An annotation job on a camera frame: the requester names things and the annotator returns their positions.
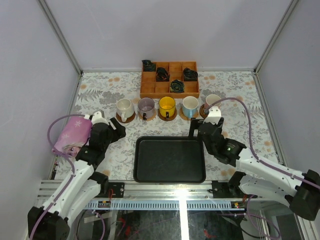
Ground wooden compartment tray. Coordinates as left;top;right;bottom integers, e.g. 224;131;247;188
140;61;200;99

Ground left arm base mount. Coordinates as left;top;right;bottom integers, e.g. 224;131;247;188
90;172;125;199

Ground rolled dark cloth orange pattern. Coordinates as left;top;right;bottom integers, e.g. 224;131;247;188
155;67;170;82

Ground rolled dark cloth back-left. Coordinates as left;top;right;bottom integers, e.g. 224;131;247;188
141;59;156;72

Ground dark wooden coaster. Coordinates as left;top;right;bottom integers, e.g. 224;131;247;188
116;111;136;124
199;104;208;119
157;107;177;122

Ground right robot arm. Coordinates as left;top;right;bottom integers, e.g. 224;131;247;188
189;118;320;221

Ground yellow cup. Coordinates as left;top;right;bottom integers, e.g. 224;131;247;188
158;96;176;119

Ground pink cup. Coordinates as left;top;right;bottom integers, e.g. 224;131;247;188
204;94;221;109

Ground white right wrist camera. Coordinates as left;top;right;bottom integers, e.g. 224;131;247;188
203;106;222;125

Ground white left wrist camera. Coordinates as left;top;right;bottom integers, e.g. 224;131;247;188
83;110;109;125

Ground light blue cup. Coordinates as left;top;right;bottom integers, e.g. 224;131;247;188
182;96;199;119

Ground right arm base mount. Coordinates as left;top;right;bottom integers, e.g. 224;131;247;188
207;171;258;199

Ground rolled dark cloth green floral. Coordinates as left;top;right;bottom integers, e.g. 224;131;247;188
169;79;185;94

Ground black serving tray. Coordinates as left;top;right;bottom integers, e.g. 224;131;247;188
133;136;206;184

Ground white cup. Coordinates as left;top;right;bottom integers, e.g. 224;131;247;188
116;98;135;123

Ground pink patterned cloth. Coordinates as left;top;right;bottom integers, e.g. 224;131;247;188
52;116;92;158

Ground rolled dark cloth right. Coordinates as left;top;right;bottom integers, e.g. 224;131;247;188
182;67;198;82

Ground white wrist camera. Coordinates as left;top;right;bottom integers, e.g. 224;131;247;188
83;110;109;125
203;106;222;125

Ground woven rattan coaster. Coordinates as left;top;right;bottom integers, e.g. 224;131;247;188
178;108;199;121
138;111;157;122

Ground purple cup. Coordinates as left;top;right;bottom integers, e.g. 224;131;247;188
137;97;155;121

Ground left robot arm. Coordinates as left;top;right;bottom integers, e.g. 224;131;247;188
27;111;126;240

